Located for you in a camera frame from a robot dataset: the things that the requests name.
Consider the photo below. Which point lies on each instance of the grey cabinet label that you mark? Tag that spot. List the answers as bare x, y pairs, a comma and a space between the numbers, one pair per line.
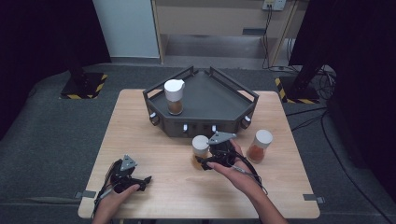
253, 31

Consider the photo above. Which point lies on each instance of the person's right hand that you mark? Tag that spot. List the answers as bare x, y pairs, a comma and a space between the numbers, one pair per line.
243, 177

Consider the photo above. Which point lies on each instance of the red spice jar white lid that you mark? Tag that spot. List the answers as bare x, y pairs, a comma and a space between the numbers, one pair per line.
263, 138

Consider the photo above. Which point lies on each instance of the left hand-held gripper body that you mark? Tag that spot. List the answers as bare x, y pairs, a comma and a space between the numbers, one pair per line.
123, 179

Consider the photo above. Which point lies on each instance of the person's left hand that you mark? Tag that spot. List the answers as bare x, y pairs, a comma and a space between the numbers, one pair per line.
113, 202

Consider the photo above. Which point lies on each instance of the dark curtain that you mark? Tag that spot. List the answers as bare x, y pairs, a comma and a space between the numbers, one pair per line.
364, 62
37, 46

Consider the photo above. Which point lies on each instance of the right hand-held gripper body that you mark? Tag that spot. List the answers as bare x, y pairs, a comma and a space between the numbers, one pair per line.
222, 152

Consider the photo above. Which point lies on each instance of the grey corner rack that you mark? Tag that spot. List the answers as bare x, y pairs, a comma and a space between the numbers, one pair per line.
214, 99

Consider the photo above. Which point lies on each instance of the white wall socket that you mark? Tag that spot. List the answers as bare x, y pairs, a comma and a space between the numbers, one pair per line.
274, 4

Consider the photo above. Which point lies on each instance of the grey tape piece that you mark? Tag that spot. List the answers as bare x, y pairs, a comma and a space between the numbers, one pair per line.
313, 198
85, 194

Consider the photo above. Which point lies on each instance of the brown spice jar white lid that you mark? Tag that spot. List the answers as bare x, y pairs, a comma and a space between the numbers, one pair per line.
174, 90

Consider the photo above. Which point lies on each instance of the yellow spice jar white lid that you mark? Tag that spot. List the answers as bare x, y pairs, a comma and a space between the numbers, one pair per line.
200, 144

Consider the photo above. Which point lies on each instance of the white panel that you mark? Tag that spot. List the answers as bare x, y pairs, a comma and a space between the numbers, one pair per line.
127, 28

